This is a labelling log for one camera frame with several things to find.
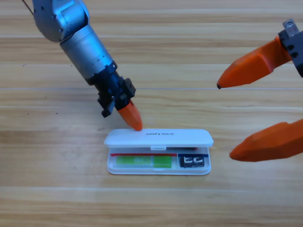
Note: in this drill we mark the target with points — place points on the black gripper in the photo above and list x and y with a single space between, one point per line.
291 27
109 85

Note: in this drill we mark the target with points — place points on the green and white highlighter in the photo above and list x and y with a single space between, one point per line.
161 162

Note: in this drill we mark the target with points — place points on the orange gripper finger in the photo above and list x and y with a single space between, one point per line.
267 146

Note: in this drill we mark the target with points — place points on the white Unitree pencil case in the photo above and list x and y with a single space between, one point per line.
165 139

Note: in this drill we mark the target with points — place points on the black eraser with white print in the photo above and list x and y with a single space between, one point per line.
182 163

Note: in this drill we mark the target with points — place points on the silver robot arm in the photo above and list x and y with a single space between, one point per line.
82 47

